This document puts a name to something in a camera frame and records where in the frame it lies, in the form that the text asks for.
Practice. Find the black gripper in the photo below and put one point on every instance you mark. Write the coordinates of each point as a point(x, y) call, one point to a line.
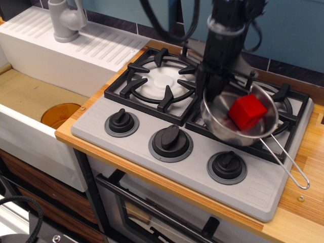
point(222, 65)

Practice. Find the small steel pan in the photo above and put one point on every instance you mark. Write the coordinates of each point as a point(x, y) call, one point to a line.
point(215, 116)

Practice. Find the red cube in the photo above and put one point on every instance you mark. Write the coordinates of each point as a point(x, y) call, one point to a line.
point(246, 111)

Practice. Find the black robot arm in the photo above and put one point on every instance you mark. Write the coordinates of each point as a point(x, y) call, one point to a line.
point(228, 16)

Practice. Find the grey toy stove top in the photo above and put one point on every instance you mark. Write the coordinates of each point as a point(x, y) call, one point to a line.
point(257, 195)

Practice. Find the black middle stove knob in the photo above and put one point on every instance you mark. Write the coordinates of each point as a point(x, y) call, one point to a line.
point(171, 144)

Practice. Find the black stove knob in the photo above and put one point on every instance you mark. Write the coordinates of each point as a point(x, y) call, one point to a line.
point(171, 144)
point(227, 168)
point(121, 124)

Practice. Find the black right stove knob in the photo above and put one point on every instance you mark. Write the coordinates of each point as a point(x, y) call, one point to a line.
point(227, 168)

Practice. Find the black left stove knob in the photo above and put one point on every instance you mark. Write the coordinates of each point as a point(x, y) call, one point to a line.
point(121, 124)

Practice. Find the black left burner grate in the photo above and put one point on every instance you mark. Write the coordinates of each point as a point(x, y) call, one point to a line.
point(159, 84)

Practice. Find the black burner grate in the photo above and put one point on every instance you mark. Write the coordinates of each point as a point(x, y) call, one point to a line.
point(159, 84)
point(291, 106)

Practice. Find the black right burner grate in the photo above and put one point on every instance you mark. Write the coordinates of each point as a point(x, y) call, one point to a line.
point(291, 106)

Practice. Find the grey toy faucet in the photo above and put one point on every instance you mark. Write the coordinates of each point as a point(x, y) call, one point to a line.
point(66, 22)

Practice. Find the orange translucent plate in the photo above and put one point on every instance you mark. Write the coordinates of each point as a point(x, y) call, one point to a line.
point(55, 116)

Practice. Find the white toy sink unit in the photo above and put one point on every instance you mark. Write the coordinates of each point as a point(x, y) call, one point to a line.
point(41, 73)

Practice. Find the wooden drawer fronts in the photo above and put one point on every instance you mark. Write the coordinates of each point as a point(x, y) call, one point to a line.
point(62, 205)

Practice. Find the oven door with handle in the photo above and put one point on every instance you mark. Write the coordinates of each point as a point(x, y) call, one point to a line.
point(157, 216)

